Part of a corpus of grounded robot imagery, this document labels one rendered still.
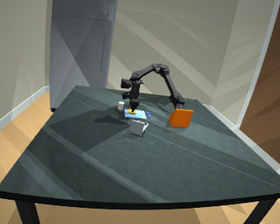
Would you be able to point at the light blue flat mat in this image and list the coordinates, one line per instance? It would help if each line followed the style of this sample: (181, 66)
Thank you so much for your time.
(138, 114)

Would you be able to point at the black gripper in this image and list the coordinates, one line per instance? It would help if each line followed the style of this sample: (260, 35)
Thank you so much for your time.
(134, 100)

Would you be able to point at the white dish rack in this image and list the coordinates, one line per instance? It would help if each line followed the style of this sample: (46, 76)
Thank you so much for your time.
(138, 127)

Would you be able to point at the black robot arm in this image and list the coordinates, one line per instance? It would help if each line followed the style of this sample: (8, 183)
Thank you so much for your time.
(175, 97)

